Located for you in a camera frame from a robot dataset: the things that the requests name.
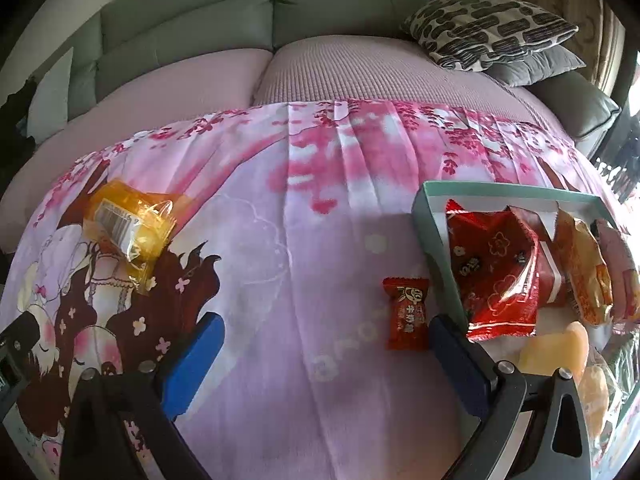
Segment printed cartoon blanket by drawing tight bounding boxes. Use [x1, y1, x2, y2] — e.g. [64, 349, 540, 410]
[0, 99, 640, 480]

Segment small red candy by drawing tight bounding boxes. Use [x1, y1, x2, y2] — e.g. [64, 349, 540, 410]
[382, 276, 432, 352]

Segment pale grey pillow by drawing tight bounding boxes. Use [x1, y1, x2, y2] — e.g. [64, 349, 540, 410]
[26, 46, 74, 145]

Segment teal cardboard box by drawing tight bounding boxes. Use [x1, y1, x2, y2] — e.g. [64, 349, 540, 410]
[411, 181, 640, 480]

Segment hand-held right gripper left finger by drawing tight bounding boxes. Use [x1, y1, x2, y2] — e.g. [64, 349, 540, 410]
[60, 312, 226, 480]

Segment pink snack packet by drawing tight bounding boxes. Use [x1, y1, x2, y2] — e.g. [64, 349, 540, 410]
[595, 219, 640, 322]

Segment orange brown snack packet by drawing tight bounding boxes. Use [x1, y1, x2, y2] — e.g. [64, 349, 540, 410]
[552, 206, 615, 327]

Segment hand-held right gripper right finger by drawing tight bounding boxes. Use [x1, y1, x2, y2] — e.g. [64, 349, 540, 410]
[427, 314, 593, 480]

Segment black patterned pillow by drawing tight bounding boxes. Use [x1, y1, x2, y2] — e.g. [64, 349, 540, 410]
[400, 0, 580, 72]

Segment orange transparent snack packet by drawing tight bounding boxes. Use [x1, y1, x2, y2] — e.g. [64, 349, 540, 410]
[82, 178, 177, 295]

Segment dark cloth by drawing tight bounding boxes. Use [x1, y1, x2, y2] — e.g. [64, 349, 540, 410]
[0, 79, 37, 158]

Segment red packet with white stripe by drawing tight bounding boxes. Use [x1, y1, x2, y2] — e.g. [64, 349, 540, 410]
[535, 240, 571, 307]

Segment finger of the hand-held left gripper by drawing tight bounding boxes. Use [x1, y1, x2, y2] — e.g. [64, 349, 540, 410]
[0, 316, 41, 368]

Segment red packet with flower print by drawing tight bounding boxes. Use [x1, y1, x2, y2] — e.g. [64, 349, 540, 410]
[444, 198, 542, 343]

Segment peach jelly cup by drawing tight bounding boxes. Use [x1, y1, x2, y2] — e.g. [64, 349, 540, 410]
[516, 321, 589, 376]

